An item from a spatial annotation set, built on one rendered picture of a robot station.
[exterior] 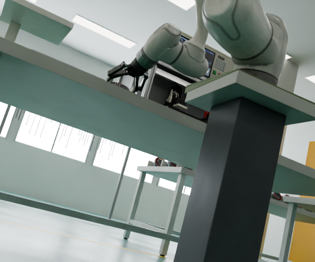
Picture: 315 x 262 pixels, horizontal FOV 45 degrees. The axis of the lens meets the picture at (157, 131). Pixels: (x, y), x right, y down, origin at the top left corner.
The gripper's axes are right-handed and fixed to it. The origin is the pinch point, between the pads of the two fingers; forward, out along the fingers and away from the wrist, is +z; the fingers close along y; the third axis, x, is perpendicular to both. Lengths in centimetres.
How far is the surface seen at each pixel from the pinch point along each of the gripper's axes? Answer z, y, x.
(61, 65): -12.9, 32.8, 15.7
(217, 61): -14, -61, -44
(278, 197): 86, -249, -49
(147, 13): 170, -164, -390
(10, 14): 41, 47, -67
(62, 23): 21, 23, -56
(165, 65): -4.4, -27.2, -28.4
